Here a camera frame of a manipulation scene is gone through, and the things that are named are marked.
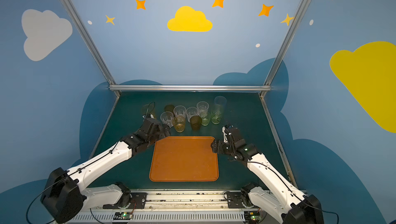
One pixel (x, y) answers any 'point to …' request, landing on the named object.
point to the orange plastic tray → (184, 159)
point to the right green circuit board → (252, 217)
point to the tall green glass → (216, 113)
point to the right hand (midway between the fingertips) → (219, 143)
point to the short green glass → (205, 121)
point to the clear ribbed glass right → (202, 107)
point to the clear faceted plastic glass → (167, 118)
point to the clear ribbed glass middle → (191, 111)
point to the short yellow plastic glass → (179, 123)
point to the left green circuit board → (127, 216)
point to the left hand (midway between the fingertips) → (165, 130)
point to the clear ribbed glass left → (179, 109)
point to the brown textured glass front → (196, 122)
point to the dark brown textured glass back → (169, 108)
